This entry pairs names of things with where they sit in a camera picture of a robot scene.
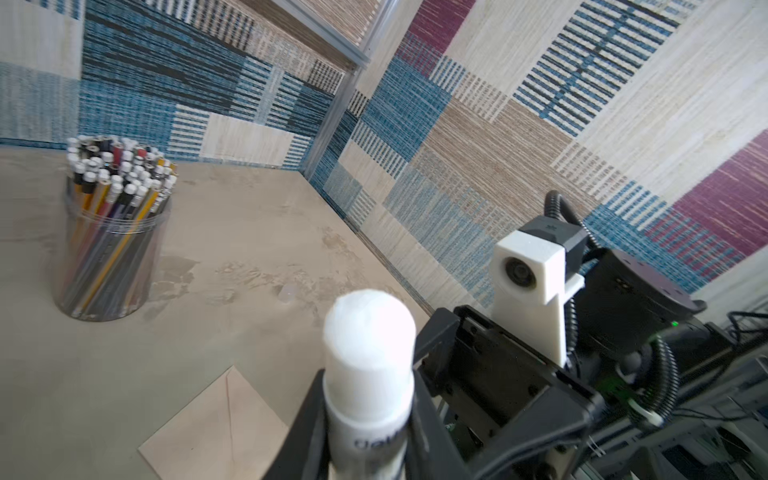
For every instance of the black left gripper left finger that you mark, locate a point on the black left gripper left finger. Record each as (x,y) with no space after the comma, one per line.
(304,453)

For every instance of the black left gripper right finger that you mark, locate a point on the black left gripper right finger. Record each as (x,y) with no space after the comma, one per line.
(430,453)

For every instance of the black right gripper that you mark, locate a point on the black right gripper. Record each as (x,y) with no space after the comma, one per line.
(511,413)

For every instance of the white glue stick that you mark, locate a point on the white glue stick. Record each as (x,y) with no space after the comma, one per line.
(368,384)

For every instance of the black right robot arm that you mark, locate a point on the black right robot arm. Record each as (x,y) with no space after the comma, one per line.
(578,338)

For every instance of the metal cup of pencils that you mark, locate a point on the metal cup of pencils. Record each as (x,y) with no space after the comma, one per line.
(117,201)

